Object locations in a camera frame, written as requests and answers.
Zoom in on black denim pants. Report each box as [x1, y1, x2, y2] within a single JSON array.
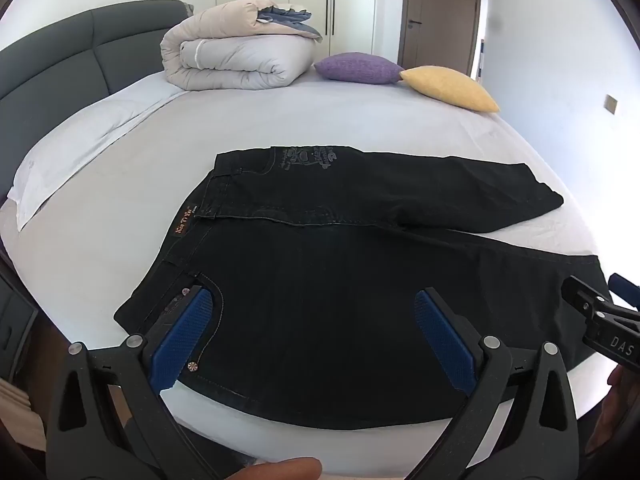
[[114, 146, 615, 431]]

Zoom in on person's left hand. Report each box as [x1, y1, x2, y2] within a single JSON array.
[[224, 457, 324, 480]]

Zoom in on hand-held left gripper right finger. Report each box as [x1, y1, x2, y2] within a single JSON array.
[[405, 287, 581, 480]]

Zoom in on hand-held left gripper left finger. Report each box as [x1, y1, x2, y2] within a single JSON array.
[[46, 284, 226, 480]]

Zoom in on white wardrobe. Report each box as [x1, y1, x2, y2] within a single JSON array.
[[215, 0, 405, 61]]

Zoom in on folded beige duvet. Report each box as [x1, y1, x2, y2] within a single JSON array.
[[160, 0, 325, 92]]

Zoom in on dark nightstand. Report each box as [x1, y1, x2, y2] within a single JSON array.
[[0, 272, 40, 387]]

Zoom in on white sheeted bed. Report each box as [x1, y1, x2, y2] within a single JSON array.
[[0, 62, 617, 480]]

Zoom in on yellow cushion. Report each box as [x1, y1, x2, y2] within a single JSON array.
[[400, 65, 501, 113]]

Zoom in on person's right hand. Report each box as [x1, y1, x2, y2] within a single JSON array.
[[597, 364, 633, 443]]

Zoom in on grey padded headboard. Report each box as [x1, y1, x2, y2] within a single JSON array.
[[0, 0, 195, 111]]

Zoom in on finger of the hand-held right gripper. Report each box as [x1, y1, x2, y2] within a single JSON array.
[[560, 276, 620, 328], [607, 272, 640, 307]]

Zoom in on brown door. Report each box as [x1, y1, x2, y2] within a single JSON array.
[[399, 0, 483, 77]]

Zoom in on purple cushion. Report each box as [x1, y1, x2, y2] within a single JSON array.
[[313, 52, 405, 85]]

